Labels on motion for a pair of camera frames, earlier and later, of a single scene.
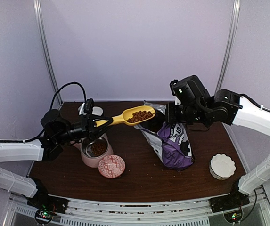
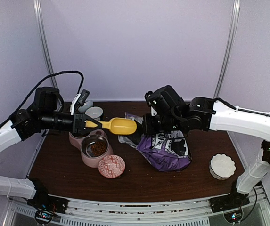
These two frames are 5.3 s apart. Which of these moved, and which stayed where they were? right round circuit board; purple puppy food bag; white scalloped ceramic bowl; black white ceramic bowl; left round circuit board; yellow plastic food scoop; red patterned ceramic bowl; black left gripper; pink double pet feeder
Moved: black left gripper; yellow plastic food scoop; purple puppy food bag
Stayed: right round circuit board; pink double pet feeder; black white ceramic bowl; left round circuit board; white scalloped ceramic bowl; red patterned ceramic bowl
